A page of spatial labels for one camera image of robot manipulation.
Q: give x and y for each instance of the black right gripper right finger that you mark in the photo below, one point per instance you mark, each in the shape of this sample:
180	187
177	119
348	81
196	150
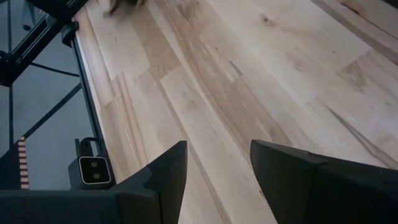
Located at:
326	196

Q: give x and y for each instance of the red white striped strip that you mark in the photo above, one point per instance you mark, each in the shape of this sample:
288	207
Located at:
23	165

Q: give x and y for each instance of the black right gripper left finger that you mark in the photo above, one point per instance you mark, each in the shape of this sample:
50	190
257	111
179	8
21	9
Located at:
93	207

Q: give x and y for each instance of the black table-level camera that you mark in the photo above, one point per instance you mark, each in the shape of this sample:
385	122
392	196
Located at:
93	171

